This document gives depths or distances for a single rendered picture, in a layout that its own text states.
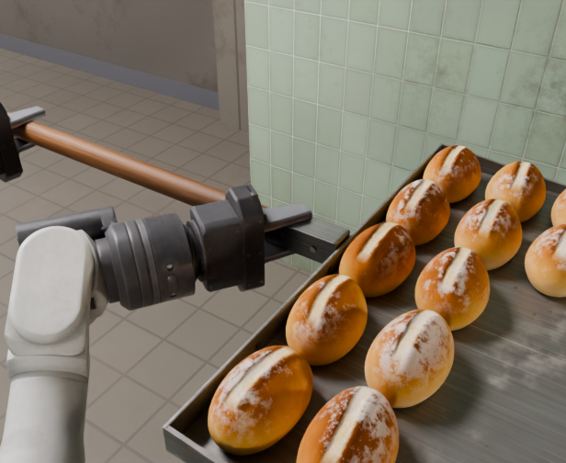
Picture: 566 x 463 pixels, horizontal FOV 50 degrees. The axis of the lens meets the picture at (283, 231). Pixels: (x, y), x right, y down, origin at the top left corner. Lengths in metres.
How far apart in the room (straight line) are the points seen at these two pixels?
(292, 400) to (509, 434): 0.17
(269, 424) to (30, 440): 0.20
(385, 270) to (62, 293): 0.29
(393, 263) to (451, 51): 1.33
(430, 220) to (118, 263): 0.32
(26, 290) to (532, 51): 1.50
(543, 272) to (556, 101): 1.23
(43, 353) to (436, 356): 0.32
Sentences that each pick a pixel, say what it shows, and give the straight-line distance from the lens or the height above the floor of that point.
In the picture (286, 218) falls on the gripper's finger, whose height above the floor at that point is 1.24.
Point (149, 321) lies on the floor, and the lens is 2.36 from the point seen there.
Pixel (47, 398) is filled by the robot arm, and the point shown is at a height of 1.19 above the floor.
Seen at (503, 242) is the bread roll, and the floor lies 1.23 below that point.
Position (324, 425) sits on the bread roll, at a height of 1.25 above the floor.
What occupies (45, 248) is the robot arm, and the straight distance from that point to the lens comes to 0.58.
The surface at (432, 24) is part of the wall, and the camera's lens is 1.87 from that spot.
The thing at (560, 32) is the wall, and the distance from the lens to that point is 1.78.
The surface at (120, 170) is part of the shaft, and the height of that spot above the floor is 1.22.
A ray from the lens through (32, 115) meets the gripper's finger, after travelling 0.93.
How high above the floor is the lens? 1.59
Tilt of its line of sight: 35 degrees down
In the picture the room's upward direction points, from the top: straight up
